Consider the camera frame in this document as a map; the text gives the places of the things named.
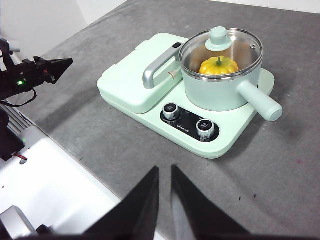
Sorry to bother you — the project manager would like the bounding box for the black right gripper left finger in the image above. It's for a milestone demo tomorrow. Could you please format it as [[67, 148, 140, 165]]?
[[82, 166, 161, 240]]

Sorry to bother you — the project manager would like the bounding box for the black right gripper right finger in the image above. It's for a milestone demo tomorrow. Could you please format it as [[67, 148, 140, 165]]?
[[171, 164, 253, 240]]

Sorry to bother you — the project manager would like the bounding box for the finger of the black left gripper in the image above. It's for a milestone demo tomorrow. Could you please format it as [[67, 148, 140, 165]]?
[[33, 56, 74, 85]]

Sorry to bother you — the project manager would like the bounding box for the yellow toy pumpkin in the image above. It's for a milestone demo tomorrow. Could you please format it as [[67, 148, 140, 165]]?
[[198, 56, 238, 76]]

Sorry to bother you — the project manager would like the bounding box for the glass lid with green knob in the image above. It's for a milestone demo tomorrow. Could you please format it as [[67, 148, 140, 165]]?
[[179, 26, 264, 81]]

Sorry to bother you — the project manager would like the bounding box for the white metal robot platform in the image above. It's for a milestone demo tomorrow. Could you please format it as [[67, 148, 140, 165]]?
[[0, 124, 163, 240]]

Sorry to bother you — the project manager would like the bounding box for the mint green breakfast machine base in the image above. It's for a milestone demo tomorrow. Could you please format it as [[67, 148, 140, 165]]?
[[96, 68, 276, 160]]

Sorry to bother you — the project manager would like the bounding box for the silver control knob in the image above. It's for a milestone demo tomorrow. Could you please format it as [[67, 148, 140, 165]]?
[[195, 119, 215, 139], [162, 102, 181, 121]]

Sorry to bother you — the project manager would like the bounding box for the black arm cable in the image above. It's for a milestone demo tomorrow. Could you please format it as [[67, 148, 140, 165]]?
[[0, 88, 38, 108]]

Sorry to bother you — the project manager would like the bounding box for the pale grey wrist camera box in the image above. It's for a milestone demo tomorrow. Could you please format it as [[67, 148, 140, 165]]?
[[6, 38, 23, 66]]

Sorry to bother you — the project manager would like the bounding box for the silver aluminium rail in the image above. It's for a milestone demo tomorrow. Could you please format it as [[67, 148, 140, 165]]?
[[0, 103, 36, 137]]

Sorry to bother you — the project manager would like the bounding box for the silver griddle cover handle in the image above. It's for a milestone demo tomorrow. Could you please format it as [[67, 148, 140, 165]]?
[[142, 42, 183, 90]]

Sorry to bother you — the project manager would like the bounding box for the silver metal bracket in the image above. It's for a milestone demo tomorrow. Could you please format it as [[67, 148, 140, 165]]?
[[0, 206, 38, 240]]

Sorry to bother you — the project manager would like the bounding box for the mint green pot with handle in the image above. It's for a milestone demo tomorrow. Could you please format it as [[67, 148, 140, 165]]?
[[179, 28, 284, 123]]

